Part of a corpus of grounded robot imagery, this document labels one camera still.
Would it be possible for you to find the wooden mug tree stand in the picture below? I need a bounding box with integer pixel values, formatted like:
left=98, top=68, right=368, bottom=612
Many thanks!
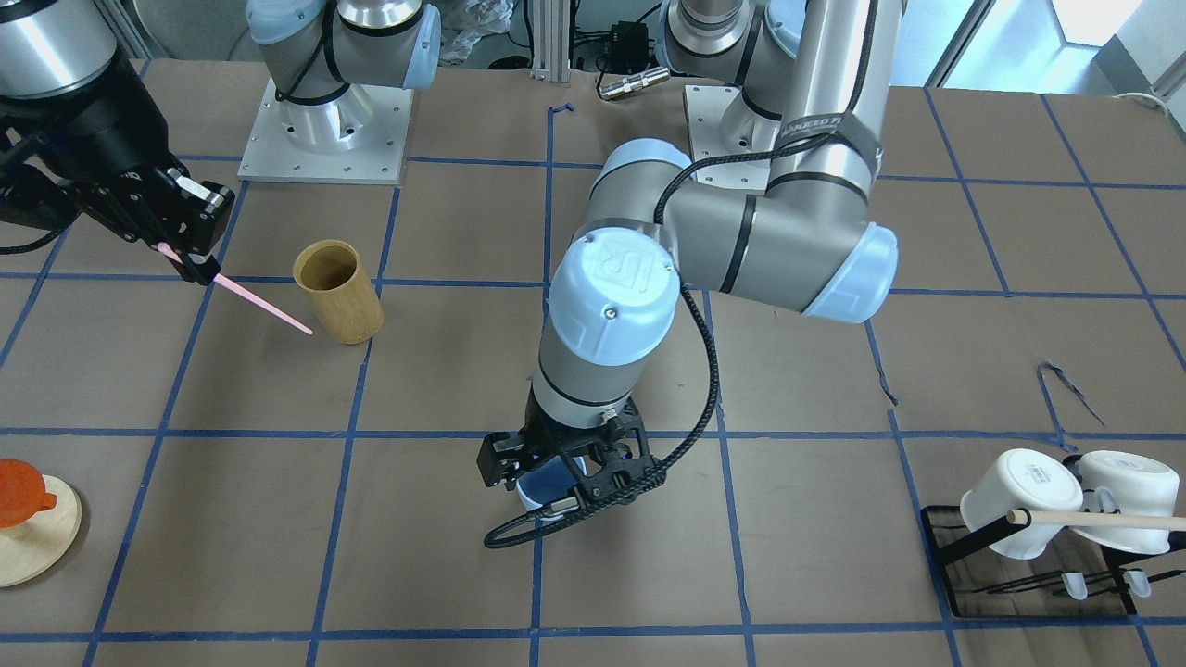
left=1, top=474, right=83, bottom=587

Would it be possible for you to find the black wire mug rack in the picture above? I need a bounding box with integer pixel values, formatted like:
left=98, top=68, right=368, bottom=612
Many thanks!
left=922, top=453, right=1182, bottom=618

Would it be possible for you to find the light blue plastic cup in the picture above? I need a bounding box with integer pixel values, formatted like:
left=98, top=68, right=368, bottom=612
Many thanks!
left=516, top=456, right=576, bottom=512

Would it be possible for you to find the aluminium frame post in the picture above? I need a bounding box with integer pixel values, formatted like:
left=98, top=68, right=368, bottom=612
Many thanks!
left=523, top=1, right=573, bottom=87

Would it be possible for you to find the wooden dowel rod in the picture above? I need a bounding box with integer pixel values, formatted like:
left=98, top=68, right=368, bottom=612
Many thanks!
left=1005, top=508, right=1186, bottom=532

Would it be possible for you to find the orange plastic mug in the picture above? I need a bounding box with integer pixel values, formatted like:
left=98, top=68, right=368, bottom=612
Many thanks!
left=1, top=459, right=57, bottom=529

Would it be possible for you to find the pink chopstick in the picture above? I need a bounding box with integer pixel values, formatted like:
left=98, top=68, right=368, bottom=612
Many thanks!
left=154, top=242, right=313, bottom=336

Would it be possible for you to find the bamboo wooden cup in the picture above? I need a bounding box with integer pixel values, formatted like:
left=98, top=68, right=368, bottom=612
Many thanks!
left=293, top=239, right=385, bottom=345

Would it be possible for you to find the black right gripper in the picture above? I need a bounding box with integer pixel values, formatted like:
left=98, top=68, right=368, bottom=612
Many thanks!
left=4, top=131, right=234, bottom=282

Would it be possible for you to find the white ceramic mug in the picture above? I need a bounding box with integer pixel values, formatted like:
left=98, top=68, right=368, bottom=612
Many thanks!
left=1072, top=450, right=1180, bottom=555
left=959, top=447, right=1083, bottom=531

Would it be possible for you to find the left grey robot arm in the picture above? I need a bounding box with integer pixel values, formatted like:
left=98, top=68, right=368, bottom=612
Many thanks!
left=477, top=1, right=907, bottom=517

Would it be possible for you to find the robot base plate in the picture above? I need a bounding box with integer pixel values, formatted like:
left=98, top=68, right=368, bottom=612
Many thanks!
left=238, top=82, right=412, bottom=185
left=686, top=84, right=783, bottom=195

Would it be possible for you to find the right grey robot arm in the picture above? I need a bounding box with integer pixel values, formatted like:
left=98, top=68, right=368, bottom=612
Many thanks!
left=4, top=1, right=441, bottom=284

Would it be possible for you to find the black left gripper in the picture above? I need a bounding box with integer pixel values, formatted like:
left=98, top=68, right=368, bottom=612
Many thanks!
left=477, top=394, right=667, bottom=506

